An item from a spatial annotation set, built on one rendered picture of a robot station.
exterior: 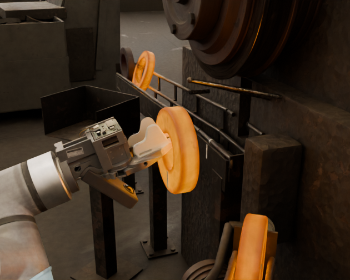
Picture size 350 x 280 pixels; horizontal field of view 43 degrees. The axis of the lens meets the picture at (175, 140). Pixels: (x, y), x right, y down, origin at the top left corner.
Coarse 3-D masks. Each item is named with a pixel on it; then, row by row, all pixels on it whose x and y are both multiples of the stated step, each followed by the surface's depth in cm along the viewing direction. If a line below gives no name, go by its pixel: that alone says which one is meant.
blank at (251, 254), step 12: (252, 216) 67; (264, 216) 68; (252, 228) 64; (264, 228) 64; (240, 240) 63; (252, 240) 62; (264, 240) 66; (240, 252) 61; (252, 252) 61; (264, 252) 72; (240, 264) 61; (252, 264) 61; (240, 276) 61; (252, 276) 60
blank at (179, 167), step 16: (160, 112) 81; (176, 112) 76; (160, 128) 82; (176, 128) 73; (192, 128) 74; (176, 144) 74; (192, 144) 73; (160, 160) 84; (176, 160) 75; (192, 160) 73; (176, 176) 76; (192, 176) 74; (176, 192) 77
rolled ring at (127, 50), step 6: (126, 48) 206; (120, 54) 216; (126, 54) 203; (132, 54) 204; (120, 60) 217; (126, 60) 204; (132, 60) 203; (120, 66) 219; (126, 66) 217; (132, 66) 203; (126, 72) 217; (132, 72) 204; (132, 78) 206
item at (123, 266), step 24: (48, 96) 150; (72, 96) 158; (96, 96) 160; (120, 96) 153; (48, 120) 152; (72, 120) 161; (96, 120) 134; (120, 120) 143; (96, 192) 156; (96, 216) 161; (96, 240) 165; (96, 264) 170; (120, 264) 178
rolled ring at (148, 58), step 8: (144, 56) 192; (152, 56) 188; (136, 64) 201; (144, 64) 199; (152, 64) 186; (136, 72) 199; (144, 72) 186; (152, 72) 186; (136, 80) 198; (144, 80) 186; (136, 88) 192; (144, 88) 189
